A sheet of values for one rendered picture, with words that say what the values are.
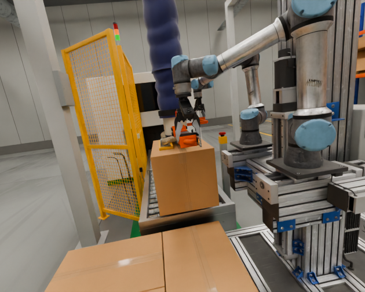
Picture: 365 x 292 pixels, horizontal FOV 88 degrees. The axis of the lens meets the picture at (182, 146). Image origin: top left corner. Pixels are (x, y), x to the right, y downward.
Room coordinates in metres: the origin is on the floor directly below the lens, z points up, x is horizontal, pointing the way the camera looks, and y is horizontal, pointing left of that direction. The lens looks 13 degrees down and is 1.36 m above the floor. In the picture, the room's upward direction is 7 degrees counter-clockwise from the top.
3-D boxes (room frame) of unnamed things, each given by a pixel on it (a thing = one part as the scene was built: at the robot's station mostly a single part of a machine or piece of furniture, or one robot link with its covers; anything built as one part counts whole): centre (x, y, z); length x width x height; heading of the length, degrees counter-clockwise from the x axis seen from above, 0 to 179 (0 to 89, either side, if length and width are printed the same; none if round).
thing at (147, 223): (1.22, 0.02, 0.58); 0.70 x 0.03 x 0.06; 97
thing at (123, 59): (2.93, 0.65, 1.05); 1.17 x 0.10 x 2.10; 7
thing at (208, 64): (0.84, -0.13, 1.50); 0.11 x 0.11 x 0.08; 67
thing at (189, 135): (0.85, -0.02, 1.20); 0.08 x 0.07 x 0.05; 6
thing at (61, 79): (1.85, 1.02, 1.62); 0.20 x 0.05 x 0.30; 7
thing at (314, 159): (0.80, -0.53, 1.09); 0.15 x 0.15 x 0.10
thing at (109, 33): (2.13, 0.86, 1.05); 0.87 x 0.10 x 2.10; 59
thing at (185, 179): (1.42, 0.03, 0.87); 0.60 x 0.40 x 0.40; 6
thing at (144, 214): (2.34, 0.48, 0.50); 2.31 x 0.05 x 0.19; 7
